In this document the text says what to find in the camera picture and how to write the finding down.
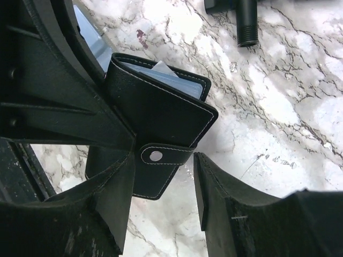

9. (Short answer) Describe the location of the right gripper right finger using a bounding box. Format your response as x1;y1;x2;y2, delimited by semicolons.
193;153;342;256

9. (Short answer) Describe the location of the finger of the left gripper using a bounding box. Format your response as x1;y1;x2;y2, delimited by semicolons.
1;1;135;149
45;1;107;85

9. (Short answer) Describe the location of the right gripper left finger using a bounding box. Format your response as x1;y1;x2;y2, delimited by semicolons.
1;153;135;256

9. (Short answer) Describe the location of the grey card holder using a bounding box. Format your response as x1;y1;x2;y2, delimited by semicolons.
73;4;113;73

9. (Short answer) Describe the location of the black T-shaped tool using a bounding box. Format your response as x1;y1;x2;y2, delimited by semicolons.
204;0;259;47

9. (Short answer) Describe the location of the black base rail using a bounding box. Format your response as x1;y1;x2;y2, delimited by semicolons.
0;139;56;204

